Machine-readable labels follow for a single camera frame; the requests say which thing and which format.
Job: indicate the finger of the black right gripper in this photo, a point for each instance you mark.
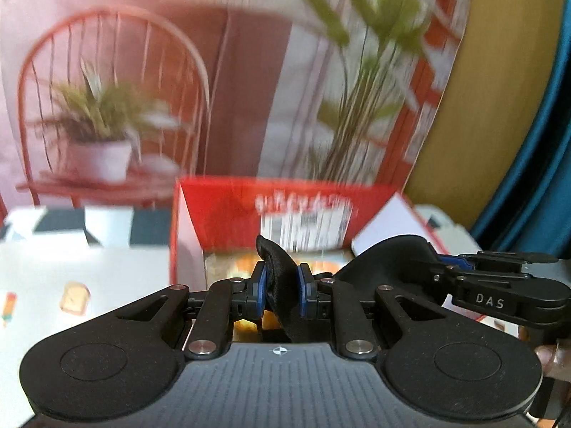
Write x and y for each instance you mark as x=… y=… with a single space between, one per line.
x=497 y=261
x=453 y=280

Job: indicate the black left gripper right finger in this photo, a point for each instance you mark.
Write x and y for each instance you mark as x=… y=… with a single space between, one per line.
x=314 y=304

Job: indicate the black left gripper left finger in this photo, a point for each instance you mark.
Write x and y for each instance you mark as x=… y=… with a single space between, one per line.
x=249 y=294

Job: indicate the black soft cloth item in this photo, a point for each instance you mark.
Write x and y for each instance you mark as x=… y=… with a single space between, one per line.
x=403 y=262

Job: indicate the printed living room backdrop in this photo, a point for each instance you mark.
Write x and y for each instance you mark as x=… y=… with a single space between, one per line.
x=111 y=101

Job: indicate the right hand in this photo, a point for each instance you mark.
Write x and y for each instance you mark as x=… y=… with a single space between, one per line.
x=556 y=360

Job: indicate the red cardboard box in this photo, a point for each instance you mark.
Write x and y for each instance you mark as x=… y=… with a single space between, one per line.
x=223 y=214

